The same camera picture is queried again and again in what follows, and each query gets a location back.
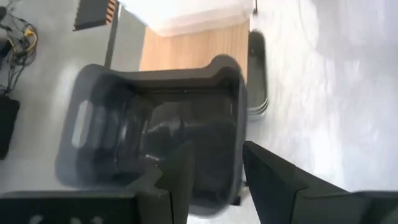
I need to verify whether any black hazard-striped floor mat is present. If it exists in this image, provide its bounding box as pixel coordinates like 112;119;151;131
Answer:
73;0;118;32

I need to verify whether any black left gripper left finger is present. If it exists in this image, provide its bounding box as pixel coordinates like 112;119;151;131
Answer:
0;141;196;224

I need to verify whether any black floor cable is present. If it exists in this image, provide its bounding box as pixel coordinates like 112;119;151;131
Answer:
0;0;38;94

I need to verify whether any yellow floor cable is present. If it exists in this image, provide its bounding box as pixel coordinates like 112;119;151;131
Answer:
23;27;38;52

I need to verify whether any black box on floor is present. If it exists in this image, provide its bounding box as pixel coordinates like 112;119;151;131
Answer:
0;95;21;161

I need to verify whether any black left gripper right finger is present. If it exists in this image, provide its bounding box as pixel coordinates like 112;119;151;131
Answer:
243;140;398;224

